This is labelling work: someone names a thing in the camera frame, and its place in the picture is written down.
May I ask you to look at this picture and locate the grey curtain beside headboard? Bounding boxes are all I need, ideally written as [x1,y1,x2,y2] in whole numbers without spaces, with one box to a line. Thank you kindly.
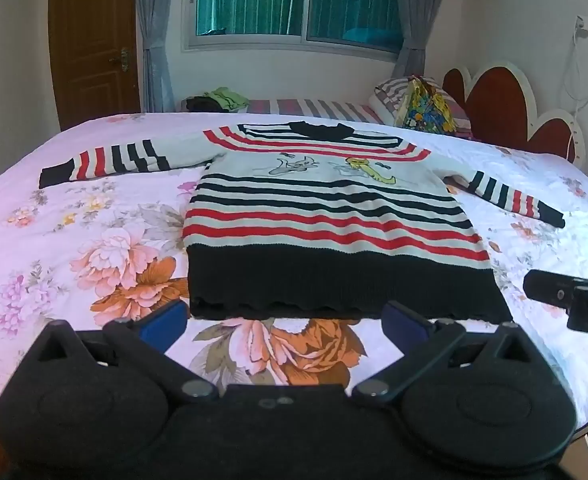
[393,0,450,81]

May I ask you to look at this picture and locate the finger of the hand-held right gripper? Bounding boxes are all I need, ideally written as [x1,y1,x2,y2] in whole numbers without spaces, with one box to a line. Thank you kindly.
[523,269,581,307]

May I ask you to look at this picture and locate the grey curtain beside door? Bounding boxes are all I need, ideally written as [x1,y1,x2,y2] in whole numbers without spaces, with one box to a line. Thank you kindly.
[134,0,177,113]

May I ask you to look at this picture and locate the brown wooden door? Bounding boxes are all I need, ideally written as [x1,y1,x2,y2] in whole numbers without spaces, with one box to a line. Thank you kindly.
[48,0,142,131]

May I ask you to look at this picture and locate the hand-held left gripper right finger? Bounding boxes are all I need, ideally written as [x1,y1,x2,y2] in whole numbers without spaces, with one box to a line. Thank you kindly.
[351,301,547,406]

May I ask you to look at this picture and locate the dark clothes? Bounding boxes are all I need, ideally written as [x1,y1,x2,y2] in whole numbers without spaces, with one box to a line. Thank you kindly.
[183,95,225,112]

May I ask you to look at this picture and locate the striped pillow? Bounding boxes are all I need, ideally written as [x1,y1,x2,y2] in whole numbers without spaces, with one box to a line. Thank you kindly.
[369,76,472,136]

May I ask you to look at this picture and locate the green clothes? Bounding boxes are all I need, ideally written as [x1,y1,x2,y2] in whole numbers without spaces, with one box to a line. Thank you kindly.
[204,87,249,111]

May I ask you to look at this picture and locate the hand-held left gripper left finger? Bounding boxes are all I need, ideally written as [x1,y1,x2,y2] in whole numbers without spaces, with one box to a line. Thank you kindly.
[32,300,219,403]

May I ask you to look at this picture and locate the floral bed sheet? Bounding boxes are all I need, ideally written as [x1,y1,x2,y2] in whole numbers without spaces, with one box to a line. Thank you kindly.
[0,112,588,441]

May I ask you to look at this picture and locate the window with teal curtain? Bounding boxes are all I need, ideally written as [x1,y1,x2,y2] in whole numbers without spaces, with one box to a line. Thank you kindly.
[184,0,407,58]

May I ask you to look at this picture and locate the red and white headboard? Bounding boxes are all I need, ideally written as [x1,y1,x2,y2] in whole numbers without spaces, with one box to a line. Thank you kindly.
[442,61,587,166]

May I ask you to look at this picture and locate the colourful printed bag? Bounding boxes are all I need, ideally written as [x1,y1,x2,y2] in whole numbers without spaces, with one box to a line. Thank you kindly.
[394,76,457,135]

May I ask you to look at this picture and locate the striped knit sweater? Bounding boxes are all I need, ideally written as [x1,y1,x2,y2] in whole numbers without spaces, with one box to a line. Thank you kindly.
[38,121,566,323]

